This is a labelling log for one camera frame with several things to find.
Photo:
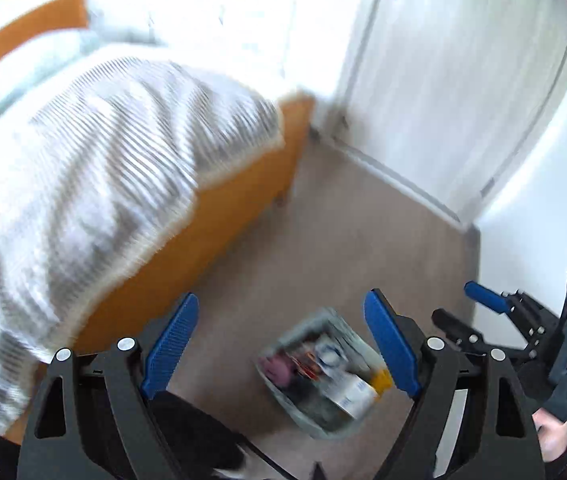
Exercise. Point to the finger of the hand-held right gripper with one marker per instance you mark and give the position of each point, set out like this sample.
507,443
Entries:
456,327
486,297

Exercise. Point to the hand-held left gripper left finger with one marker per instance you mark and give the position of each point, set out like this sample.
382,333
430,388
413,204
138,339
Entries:
171,345

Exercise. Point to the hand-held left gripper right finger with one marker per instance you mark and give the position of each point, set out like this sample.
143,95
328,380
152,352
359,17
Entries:
391,345

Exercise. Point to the yellow snack pouch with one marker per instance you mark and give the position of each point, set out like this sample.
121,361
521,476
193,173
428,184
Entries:
382,381

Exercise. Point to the white milk carton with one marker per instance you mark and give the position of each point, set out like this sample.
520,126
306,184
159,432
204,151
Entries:
351,392

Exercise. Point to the red snack packet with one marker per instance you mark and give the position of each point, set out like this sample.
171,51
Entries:
306,362

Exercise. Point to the grey waste bin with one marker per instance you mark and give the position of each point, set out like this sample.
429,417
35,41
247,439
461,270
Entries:
313,422

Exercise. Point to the purple wrapper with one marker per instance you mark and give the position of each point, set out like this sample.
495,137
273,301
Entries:
278,367

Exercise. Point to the person's right forearm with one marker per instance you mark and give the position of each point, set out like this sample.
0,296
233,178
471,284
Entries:
563,462

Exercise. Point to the person's right hand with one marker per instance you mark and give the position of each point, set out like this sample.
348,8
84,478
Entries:
553,432

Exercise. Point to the wooden bed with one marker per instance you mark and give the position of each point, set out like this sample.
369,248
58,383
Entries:
213,240

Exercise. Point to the checked blanket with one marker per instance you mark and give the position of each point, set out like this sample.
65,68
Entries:
88,185

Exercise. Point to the white door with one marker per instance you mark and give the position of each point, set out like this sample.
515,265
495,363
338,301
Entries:
438,85

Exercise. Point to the light blue pillow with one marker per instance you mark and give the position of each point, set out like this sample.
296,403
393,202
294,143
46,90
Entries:
28,60

